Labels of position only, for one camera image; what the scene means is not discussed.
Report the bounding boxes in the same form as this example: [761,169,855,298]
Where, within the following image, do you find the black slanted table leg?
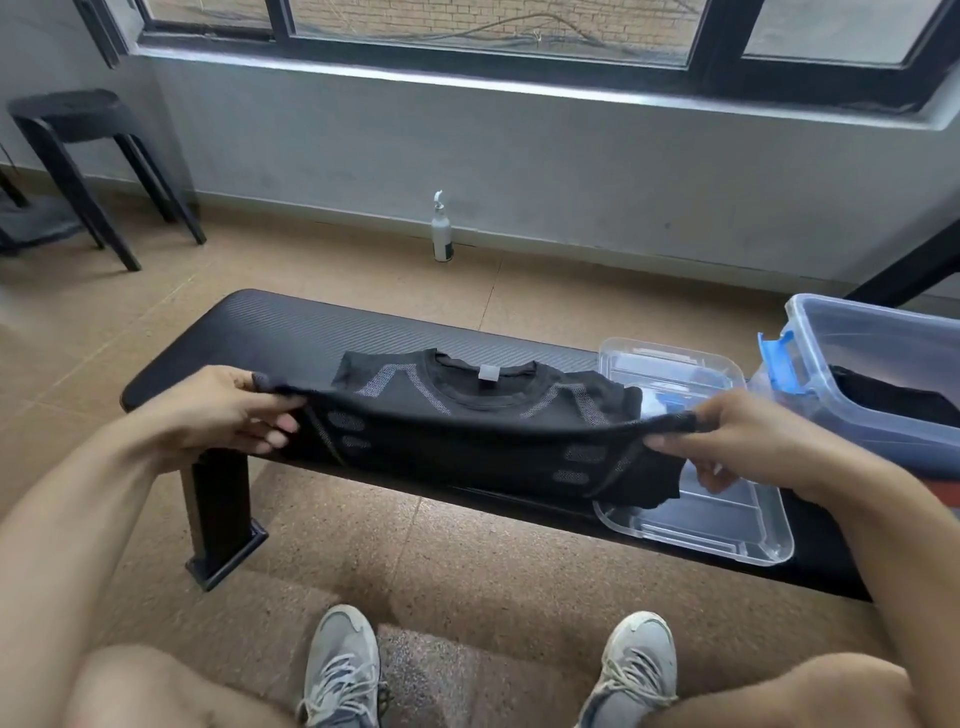
[845,216,960,310]

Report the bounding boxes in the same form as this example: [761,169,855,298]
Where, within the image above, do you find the black window frame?
[73,0,960,115]

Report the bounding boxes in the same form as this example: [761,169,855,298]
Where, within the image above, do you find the black plastic stool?
[6,87,208,273]

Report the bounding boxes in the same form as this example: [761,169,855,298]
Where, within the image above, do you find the black padded bench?
[120,288,876,603]

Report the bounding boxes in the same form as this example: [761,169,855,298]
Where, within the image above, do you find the person's leg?
[58,643,303,728]
[643,651,943,728]

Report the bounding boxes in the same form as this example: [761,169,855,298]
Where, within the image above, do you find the person's right forearm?
[789,447,960,680]

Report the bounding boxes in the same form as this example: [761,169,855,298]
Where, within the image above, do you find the clear plastic box lid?
[591,336,796,568]

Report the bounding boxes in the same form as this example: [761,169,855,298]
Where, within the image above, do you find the black folded garment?
[828,364,960,434]

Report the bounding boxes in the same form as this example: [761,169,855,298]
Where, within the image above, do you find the person's right hand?
[644,390,834,501]

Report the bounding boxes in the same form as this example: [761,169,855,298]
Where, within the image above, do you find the person's left leg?
[58,643,303,728]

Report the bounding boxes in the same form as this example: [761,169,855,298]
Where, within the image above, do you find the white pump bottle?
[430,189,456,264]

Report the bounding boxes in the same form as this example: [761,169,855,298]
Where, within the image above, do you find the person's grey sneaker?
[295,603,389,728]
[573,610,681,728]

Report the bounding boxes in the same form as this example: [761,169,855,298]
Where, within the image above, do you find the person's left forearm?
[0,408,168,728]

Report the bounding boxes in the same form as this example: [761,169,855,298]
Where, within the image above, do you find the person's right grey sneaker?
[573,610,681,728]

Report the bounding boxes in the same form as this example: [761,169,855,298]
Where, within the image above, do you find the person's right leg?
[643,651,943,728]

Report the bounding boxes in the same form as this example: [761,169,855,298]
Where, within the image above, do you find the clear storage box blue latch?
[748,293,960,520]

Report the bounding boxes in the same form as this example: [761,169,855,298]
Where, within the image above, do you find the black chair frame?
[0,142,85,258]

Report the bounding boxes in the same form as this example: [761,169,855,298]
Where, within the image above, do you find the black patterned shirt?
[252,348,718,512]

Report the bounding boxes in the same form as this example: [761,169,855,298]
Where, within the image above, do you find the person's left hand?
[138,365,309,474]

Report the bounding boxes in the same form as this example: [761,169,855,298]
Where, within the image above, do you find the person's left grey sneaker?
[295,603,389,728]

